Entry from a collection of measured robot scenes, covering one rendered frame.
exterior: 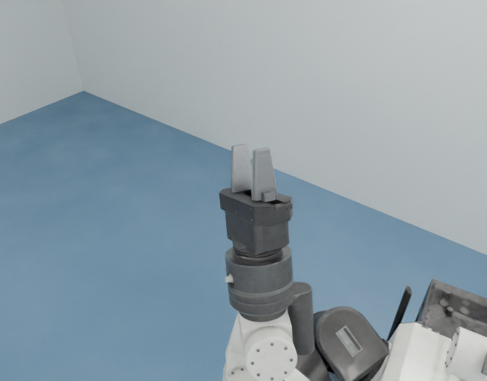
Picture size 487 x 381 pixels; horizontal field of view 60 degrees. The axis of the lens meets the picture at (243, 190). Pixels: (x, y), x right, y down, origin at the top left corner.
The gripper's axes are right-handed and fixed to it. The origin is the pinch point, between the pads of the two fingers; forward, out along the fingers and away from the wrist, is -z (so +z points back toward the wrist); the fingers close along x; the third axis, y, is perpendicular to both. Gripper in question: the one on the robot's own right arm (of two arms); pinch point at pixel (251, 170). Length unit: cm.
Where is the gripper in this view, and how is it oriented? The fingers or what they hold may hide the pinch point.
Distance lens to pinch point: 52.4
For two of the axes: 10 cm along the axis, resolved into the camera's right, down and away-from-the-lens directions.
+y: -8.7, 1.9, -4.6
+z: 0.8, 9.7, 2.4
